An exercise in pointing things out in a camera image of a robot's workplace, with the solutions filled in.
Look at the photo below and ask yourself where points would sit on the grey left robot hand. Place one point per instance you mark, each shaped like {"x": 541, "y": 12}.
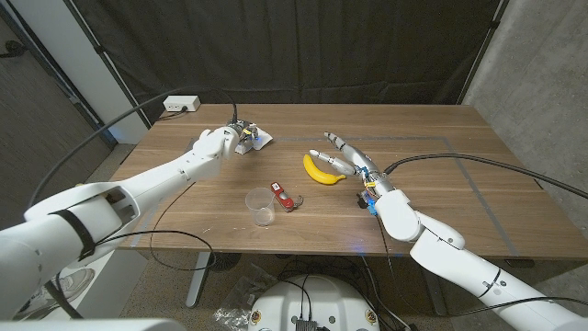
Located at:
{"x": 241, "y": 131}

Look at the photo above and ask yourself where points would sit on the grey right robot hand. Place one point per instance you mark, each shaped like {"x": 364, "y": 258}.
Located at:
{"x": 360, "y": 161}

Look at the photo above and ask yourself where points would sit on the white tissue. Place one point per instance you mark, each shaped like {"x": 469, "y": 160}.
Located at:
{"x": 263, "y": 139}

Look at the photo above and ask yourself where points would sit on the clear plastic measuring cup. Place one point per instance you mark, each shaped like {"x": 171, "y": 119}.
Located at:
{"x": 261, "y": 207}

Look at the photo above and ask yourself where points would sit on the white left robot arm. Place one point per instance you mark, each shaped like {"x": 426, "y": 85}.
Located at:
{"x": 138, "y": 184}

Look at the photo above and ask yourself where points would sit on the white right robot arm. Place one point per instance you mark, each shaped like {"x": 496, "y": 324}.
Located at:
{"x": 459, "y": 262}

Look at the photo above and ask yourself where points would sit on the yellow toy banana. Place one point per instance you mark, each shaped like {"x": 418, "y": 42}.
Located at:
{"x": 317, "y": 174}

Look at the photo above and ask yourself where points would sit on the white power strip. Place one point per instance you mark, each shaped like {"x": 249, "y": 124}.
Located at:
{"x": 180, "y": 103}

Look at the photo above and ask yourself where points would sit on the red pocket knife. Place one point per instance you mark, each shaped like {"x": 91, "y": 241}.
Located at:
{"x": 284, "y": 197}

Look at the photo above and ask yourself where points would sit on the black curtain backdrop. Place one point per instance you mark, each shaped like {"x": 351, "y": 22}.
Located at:
{"x": 298, "y": 50}

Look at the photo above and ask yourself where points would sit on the black backdrop stand pole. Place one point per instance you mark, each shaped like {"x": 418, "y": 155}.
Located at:
{"x": 110, "y": 64}
{"x": 482, "y": 53}

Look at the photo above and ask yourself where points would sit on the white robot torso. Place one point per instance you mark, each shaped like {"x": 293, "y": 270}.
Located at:
{"x": 312, "y": 303}

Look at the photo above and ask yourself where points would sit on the crumpled clear plastic bag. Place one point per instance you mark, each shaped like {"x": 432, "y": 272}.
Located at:
{"x": 243, "y": 296}

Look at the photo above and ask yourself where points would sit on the white sneaker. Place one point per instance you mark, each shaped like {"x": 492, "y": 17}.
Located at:
{"x": 69, "y": 287}

